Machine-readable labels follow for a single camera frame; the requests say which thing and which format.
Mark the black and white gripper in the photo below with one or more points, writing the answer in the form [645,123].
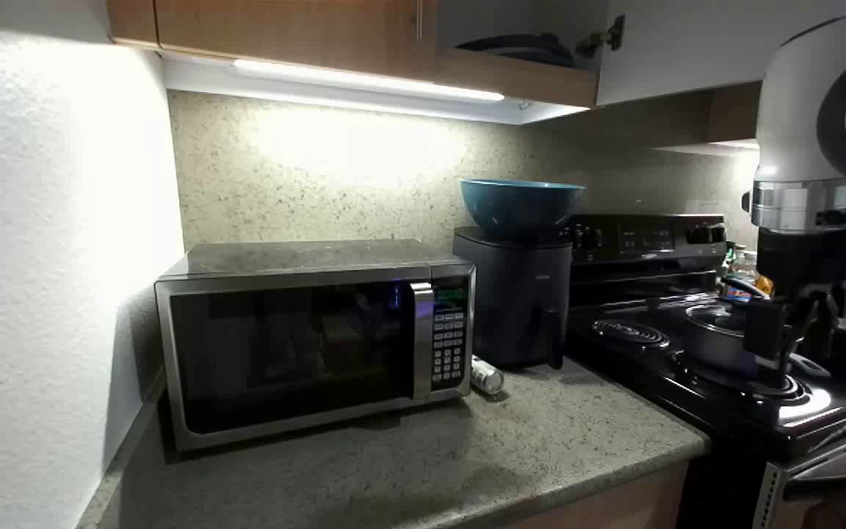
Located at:
[785,313]

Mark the small white bottle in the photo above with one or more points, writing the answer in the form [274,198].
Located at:
[485,376]

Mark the wooden wall cabinet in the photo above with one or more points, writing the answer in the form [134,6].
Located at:
[296,25]

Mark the black air fryer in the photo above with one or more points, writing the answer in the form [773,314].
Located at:
[515,303]

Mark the under-cabinet light strip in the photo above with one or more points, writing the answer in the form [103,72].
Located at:
[366,88]

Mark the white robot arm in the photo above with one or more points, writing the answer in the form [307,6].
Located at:
[794,119]

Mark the black electric stove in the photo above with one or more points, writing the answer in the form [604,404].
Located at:
[660,391]

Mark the stainless steel microwave oven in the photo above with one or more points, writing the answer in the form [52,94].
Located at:
[296,363]

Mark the open cabinet door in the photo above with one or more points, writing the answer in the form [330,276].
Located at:
[697,44]

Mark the blue bowl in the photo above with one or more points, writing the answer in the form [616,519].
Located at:
[518,206]

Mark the black cabinet hinge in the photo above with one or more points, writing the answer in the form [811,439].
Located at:
[604,37]

